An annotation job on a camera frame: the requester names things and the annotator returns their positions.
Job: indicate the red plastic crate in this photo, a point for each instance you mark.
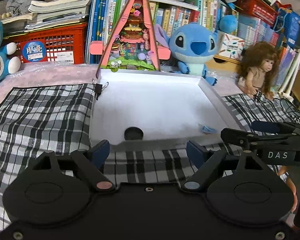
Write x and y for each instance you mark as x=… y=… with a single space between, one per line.
x=59 y=44

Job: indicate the label printer box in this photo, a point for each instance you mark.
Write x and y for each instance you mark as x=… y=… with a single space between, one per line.
x=230 y=46

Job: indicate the black binder clip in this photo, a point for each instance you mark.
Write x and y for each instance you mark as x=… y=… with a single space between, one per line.
x=98 y=87

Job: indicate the white cardboard box tray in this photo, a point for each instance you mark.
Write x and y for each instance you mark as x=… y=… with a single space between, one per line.
x=168 y=107

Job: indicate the stack of books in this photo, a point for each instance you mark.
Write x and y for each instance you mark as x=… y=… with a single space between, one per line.
x=30 y=15

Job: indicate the black white plaid cloth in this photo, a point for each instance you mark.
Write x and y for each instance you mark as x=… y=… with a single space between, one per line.
x=33 y=120

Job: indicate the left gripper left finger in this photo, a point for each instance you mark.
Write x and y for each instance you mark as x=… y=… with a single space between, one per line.
x=88 y=164

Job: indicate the wooden drawer box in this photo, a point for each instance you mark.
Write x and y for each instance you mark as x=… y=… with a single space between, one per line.
x=223 y=63

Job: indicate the blue Stitch plush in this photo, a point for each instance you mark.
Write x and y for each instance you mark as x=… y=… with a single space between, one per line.
x=192 y=45

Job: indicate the person right hand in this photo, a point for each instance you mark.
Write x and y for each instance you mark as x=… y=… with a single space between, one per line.
x=283 y=172

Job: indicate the small black round jar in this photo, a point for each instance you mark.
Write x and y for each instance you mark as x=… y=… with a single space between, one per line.
x=133 y=133

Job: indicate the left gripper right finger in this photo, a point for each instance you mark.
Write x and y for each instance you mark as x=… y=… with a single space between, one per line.
x=208 y=164

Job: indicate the pink triangular diorama house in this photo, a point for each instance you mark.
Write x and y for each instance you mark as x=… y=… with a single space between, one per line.
x=132 y=44

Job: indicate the brown haired doll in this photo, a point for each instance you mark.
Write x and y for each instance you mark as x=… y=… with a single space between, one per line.
x=258 y=69

